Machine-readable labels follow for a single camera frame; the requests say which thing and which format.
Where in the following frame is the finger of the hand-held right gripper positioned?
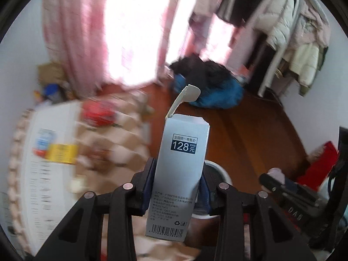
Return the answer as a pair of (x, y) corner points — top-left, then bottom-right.
(284, 181), (320, 206)
(259, 173), (289, 194)

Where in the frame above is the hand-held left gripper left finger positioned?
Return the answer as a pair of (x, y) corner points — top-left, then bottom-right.
(34, 156), (157, 261)

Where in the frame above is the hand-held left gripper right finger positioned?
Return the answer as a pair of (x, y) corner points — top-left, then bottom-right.
(194, 172), (317, 261)

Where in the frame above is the pale paper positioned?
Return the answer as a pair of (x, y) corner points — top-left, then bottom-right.
(267, 168), (285, 184)

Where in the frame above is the white waste bin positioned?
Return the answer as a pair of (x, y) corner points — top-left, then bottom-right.
(192, 160), (232, 219)

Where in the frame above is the grey cardboard carton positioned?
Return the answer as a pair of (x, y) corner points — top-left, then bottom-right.
(145, 85), (210, 244)

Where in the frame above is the red snack packet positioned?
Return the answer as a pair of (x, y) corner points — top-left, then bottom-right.
(81, 100), (116, 128)

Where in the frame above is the yellow snack packet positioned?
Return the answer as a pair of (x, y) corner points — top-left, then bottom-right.
(46, 144), (79, 166)

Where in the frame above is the blue snack packet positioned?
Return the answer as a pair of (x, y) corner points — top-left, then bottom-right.
(33, 129), (55, 157)

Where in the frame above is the red blanket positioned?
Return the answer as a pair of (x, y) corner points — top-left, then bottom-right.
(297, 141), (339, 191)

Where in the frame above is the checked tablecloth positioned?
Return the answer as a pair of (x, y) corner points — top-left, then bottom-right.
(5, 92), (165, 261)

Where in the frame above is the blue quilt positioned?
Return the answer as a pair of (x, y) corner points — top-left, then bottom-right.
(173, 73), (244, 110)

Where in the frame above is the cream puffer jacket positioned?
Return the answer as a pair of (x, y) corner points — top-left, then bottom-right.
(288, 43), (321, 85)

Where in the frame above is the pile of dark clothes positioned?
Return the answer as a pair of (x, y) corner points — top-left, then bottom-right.
(170, 54), (232, 85)

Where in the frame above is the white jar with blue lid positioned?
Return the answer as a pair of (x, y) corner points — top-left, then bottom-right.
(43, 84), (66, 102)

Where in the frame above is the brown paper bag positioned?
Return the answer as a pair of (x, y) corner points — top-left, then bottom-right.
(37, 62), (66, 88)

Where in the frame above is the pink fuzzy garment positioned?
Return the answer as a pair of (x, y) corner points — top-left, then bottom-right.
(298, 2), (330, 48)

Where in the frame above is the white puffer jacket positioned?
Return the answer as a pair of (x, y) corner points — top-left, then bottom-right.
(265, 0), (300, 50)

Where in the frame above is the pink floral curtain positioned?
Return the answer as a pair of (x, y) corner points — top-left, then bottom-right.
(42, 0), (237, 94)

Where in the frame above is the black striped jacket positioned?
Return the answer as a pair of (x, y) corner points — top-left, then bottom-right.
(217, 0), (274, 29)

